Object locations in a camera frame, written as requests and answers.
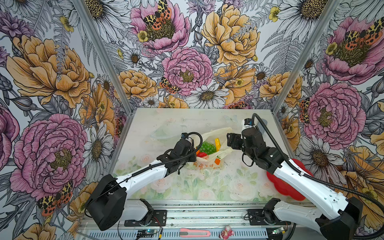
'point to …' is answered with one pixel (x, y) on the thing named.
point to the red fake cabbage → (201, 154)
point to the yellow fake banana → (217, 144)
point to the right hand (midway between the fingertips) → (234, 140)
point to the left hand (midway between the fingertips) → (194, 155)
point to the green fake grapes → (208, 148)
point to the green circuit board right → (275, 232)
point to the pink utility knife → (184, 232)
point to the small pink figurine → (227, 232)
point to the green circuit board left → (147, 231)
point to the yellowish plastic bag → (215, 162)
